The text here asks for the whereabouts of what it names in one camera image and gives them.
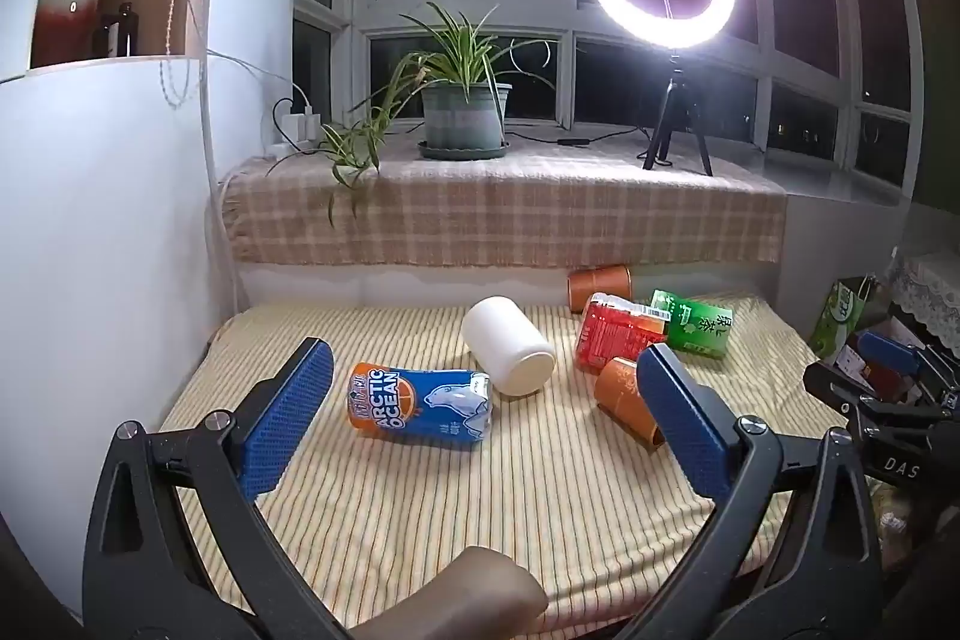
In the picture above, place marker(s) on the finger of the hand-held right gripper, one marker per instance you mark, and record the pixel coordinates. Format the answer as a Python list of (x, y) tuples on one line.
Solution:
[(855, 389), (889, 351)]

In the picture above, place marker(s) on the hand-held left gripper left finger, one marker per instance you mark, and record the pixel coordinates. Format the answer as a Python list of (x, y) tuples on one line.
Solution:
[(289, 415)]

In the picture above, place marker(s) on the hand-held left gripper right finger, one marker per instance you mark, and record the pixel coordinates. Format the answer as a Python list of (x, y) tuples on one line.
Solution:
[(690, 430)]

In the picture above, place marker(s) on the white cup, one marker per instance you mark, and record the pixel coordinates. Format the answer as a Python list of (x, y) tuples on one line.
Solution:
[(506, 344)]

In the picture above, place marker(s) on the orange paper cup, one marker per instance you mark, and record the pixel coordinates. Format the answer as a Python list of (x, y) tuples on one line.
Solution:
[(626, 400)]

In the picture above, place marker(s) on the green cardboard box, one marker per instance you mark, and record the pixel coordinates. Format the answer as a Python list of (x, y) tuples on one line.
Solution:
[(840, 317)]

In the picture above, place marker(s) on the white lace cloth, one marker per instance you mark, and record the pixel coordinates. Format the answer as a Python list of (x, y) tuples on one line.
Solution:
[(934, 291)]

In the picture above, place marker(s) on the green drink carton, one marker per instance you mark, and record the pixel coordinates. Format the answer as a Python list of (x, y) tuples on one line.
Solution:
[(694, 325)]

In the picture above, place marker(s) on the blue and orange drink can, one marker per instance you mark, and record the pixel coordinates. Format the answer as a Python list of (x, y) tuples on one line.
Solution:
[(420, 404)]

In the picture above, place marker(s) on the striped yellow bedsheet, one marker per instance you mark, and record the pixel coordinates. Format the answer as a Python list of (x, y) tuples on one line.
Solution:
[(465, 497)]

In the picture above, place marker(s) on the tan rounded object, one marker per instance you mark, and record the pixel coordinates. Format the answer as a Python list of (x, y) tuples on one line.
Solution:
[(480, 591)]

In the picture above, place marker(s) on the checked beige cloth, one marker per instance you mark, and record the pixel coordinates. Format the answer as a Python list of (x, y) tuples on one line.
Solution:
[(525, 212)]

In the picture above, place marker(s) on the white charger plug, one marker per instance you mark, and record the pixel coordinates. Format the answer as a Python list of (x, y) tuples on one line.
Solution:
[(304, 123)]

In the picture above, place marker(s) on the black tripod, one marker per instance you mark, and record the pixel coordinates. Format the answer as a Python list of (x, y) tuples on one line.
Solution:
[(675, 115)]

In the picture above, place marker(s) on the green pot saucer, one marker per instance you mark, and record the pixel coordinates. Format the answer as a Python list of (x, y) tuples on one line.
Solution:
[(465, 151)]

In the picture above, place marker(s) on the grey-green flower pot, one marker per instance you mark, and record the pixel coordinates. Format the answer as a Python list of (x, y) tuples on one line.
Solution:
[(465, 115)]

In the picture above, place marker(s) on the spider plant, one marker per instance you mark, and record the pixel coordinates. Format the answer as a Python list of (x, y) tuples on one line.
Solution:
[(450, 48)]

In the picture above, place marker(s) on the dark bottle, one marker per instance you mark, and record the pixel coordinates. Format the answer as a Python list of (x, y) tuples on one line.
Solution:
[(124, 33)]

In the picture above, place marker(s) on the orange cup near wall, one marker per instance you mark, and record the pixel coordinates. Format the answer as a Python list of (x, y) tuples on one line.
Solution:
[(600, 287)]

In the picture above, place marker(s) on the window frame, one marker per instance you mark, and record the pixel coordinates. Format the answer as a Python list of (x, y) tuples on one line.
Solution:
[(570, 14)]

